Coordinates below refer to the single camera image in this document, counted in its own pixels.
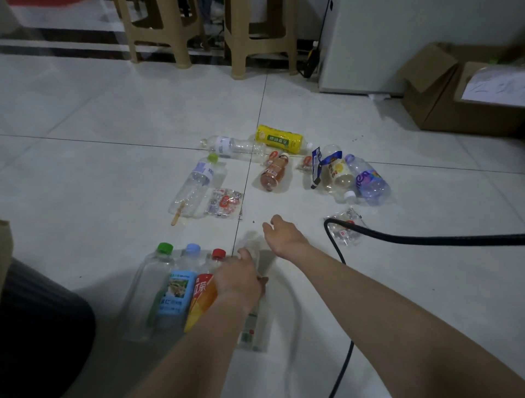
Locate yellow label plastic bottle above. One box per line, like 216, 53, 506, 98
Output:
255, 124, 315, 156

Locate person's left leg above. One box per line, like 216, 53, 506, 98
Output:
0, 257, 97, 398

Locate crumpled clear plastic wrapper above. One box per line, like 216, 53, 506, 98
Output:
323, 207, 368, 247

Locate orange label bottle red cap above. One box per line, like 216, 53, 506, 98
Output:
183, 248, 229, 333

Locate beige plastic stool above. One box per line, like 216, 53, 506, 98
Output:
113, 0, 206, 69
223, 0, 299, 80

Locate clear bottle light green cap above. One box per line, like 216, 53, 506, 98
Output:
168, 153, 227, 218

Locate person's left forearm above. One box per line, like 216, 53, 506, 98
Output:
130, 292, 256, 398

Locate black cable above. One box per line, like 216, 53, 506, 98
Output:
323, 218, 525, 398

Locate person's right forearm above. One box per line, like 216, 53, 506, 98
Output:
286, 242, 525, 398

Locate white paper sheet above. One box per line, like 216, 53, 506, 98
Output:
461, 66, 525, 108

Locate brown cardboard box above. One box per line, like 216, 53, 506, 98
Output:
396, 42, 525, 138

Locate white cabinet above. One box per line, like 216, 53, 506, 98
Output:
318, 0, 525, 97

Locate clear wrapper red print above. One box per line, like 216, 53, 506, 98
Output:
205, 187, 244, 218

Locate bottle with peeling blue label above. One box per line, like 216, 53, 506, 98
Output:
310, 144, 358, 204

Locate brown tea bottle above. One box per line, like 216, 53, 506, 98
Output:
260, 152, 293, 193

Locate clear plastic bottle white label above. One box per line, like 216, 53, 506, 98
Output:
235, 236, 275, 354

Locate person's right hand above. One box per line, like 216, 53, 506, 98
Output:
262, 214, 311, 263

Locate blue label bottle blue cap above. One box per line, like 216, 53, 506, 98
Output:
155, 243, 202, 329

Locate bottle with purple blue label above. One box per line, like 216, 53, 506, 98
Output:
344, 153, 393, 206

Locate clear bottle pale blue label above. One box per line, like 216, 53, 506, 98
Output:
199, 135, 267, 163

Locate person's left hand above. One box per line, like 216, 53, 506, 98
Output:
213, 247, 270, 313

